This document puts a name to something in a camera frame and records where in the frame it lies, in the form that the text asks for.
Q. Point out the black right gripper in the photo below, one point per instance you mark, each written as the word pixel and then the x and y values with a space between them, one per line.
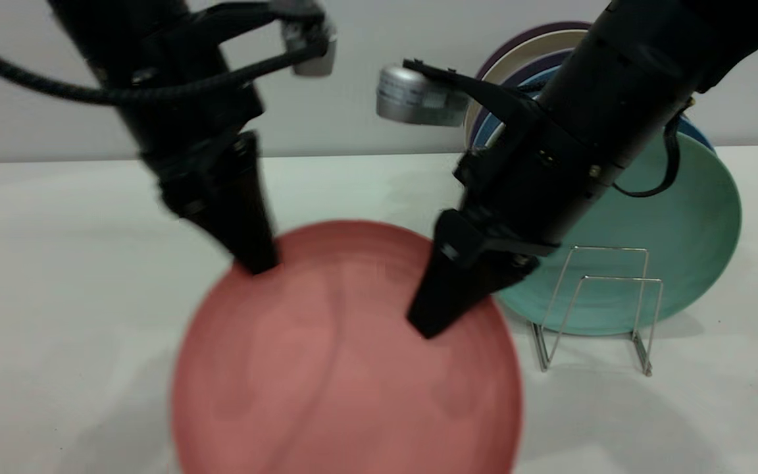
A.
pixel 543 171

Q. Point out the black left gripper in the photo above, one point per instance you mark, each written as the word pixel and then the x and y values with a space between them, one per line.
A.
pixel 168 85

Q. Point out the pink round plate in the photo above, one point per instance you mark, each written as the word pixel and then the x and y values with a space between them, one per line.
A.
pixel 346 368

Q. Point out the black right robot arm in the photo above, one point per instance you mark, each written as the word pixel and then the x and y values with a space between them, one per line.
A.
pixel 655 59

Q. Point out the green round plate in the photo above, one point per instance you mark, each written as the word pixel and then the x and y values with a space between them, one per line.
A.
pixel 668 230

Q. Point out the blue round plate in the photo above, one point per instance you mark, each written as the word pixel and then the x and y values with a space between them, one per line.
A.
pixel 537 80
pixel 698 133

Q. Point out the dark purple round plate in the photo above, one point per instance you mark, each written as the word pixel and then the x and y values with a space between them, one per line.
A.
pixel 543 62
pixel 537 27

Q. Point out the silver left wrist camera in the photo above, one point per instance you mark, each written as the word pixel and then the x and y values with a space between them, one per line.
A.
pixel 313 52

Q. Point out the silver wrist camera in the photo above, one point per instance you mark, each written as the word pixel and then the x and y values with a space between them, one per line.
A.
pixel 412 99
pixel 313 52

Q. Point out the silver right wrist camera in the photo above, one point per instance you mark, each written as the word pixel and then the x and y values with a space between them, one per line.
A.
pixel 412 99

